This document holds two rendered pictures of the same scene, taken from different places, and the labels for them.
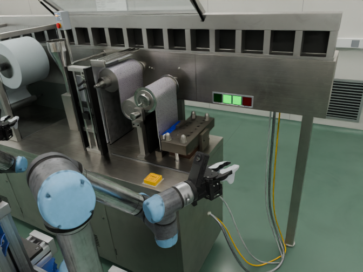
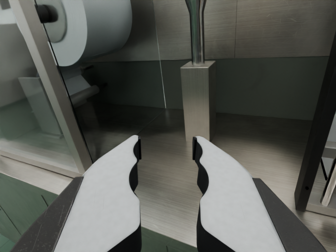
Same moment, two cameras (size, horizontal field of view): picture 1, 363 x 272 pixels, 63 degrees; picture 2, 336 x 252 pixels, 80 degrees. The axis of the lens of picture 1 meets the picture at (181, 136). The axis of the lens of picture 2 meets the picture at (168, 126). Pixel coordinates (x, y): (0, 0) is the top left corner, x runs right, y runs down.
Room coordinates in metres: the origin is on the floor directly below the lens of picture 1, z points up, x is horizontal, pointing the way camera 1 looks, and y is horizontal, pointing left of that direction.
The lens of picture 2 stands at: (1.38, 0.89, 1.31)
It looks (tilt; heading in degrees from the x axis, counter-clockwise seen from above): 28 degrees down; 359
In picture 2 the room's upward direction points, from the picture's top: 7 degrees counter-clockwise
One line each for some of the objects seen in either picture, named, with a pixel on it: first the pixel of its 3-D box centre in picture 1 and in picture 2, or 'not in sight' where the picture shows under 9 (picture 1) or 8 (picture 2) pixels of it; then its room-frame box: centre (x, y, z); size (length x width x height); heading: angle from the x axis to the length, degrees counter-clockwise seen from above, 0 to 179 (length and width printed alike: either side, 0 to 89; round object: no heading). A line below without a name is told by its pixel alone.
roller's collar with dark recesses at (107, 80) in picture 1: (105, 82); not in sight; (1.67, 0.41, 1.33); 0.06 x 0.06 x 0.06; 60
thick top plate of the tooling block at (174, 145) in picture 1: (189, 133); not in sight; (1.62, -0.05, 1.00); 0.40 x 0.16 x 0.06; 150
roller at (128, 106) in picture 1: (142, 102); not in sight; (1.74, 0.23, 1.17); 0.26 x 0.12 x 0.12; 150
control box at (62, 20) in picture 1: (61, 20); not in sight; (1.87, 0.65, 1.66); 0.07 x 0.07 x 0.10; 50
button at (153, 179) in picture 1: (153, 179); not in sight; (1.29, 0.16, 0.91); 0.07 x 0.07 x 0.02; 60
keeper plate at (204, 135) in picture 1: (204, 139); not in sight; (1.59, -0.14, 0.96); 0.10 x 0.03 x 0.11; 150
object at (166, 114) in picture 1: (167, 116); not in sight; (1.64, 0.08, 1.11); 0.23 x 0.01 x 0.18; 150
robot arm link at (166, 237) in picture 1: (162, 225); not in sight; (0.74, 0.08, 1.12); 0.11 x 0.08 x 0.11; 35
